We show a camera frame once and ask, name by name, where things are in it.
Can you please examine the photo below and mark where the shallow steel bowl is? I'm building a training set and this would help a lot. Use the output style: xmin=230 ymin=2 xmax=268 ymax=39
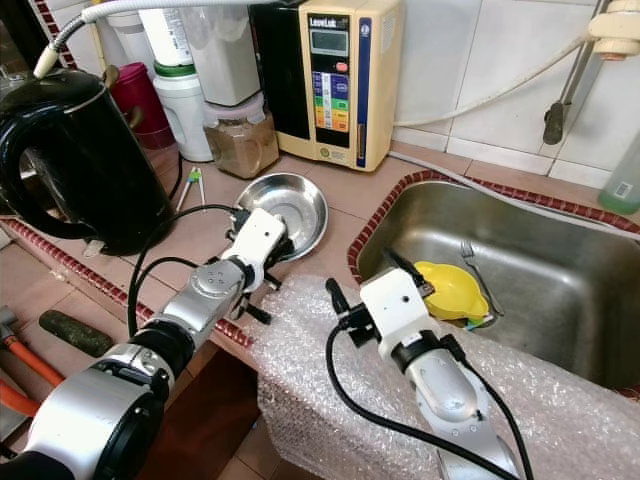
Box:
xmin=237 ymin=172 xmax=329 ymax=261

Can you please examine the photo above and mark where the yellow plastic bowl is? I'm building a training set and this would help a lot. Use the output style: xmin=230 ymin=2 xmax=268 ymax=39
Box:
xmin=415 ymin=260 xmax=491 ymax=323

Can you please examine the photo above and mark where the steel fork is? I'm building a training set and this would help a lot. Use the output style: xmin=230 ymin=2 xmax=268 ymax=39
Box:
xmin=458 ymin=240 xmax=503 ymax=319

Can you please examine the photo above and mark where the jar of brown powder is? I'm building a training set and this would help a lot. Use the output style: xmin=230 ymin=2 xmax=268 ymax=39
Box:
xmin=203 ymin=97 xmax=281 ymax=179

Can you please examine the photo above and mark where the white jar with green lid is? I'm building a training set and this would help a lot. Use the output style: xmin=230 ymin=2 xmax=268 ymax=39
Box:
xmin=152 ymin=63 xmax=213 ymax=163

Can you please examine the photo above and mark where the thin grey tube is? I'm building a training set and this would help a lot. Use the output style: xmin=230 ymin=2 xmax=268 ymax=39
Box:
xmin=388 ymin=150 xmax=640 ymax=236

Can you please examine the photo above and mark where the stainless steel sink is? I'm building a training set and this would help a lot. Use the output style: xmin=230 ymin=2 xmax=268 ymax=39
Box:
xmin=348 ymin=172 xmax=640 ymax=391

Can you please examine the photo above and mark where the magenta plastic cup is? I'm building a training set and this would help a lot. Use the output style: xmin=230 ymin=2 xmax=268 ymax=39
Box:
xmin=110 ymin=62 xmax=166 ymax=149

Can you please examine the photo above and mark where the cream water ionizer machine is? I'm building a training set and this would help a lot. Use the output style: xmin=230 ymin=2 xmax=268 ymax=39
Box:
xmin=250 ymin=0 xmax=404 ymax=171

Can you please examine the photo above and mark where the black electric kettle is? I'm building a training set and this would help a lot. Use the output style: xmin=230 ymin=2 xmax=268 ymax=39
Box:
xmin=0 ymin=68 xmax=176 ymax=256

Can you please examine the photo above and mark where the translucent white plastic container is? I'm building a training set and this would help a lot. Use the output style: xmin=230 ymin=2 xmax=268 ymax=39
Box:
xmin=190 ymin=5 xmax=263 ymax=106

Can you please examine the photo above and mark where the white labelled bottle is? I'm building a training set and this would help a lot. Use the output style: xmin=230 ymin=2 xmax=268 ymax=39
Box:
xmin=140 ymin=8 xmax=199 ymax=66

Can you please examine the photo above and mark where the dark green whetstone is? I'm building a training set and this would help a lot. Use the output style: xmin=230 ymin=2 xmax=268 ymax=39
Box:
xmin=38 ymin=309 xmax=118 ymax=358

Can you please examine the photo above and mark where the grey metal tap lever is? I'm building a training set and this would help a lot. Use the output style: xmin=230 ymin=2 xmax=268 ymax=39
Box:
xmin=543 ymin=0 xmax=616 ymax=146

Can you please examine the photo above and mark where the green translucent bottle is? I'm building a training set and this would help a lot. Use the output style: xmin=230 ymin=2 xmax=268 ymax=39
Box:
xmin=597 ymin=130 xmax=640 ymax=216

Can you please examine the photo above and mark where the cream faucet filter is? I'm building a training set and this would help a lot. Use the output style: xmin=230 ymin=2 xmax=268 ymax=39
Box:
xmin=588 ymin=10 xmax=640 ymax=61

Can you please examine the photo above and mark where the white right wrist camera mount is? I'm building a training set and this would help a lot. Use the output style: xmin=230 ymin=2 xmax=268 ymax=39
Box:
xmin=360 ymin=267 xmax=436 ymax=359

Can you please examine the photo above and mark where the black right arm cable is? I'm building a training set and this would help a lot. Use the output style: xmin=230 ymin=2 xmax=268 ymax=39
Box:
xmin=325 ymin=325 xmax=536 ymax=480

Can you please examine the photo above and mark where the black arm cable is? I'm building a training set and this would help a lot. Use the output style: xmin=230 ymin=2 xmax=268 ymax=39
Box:
xmin=128 ymin=205 xmax=241 ymax=336
xmin=325 ymin=325 xmax=536 ymax=480

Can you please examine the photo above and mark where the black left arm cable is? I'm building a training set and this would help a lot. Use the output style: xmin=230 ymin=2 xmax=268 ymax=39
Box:
xmin=128 ymin=205 xmax=241 ymax=336

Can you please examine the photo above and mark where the white water hose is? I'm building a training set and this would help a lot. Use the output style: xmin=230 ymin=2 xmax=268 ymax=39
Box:
xmin=390 ymin=40 xmax=596 ymax=129

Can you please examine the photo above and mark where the orange gas hose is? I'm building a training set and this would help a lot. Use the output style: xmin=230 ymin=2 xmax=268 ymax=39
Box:
xmin=0 ymin=335 xmax=66 ymax=416

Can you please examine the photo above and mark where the flexible metal faucet hose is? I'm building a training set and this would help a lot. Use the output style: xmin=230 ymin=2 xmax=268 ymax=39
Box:
xmin=32 ymin=0 xmax=296 ymax=79

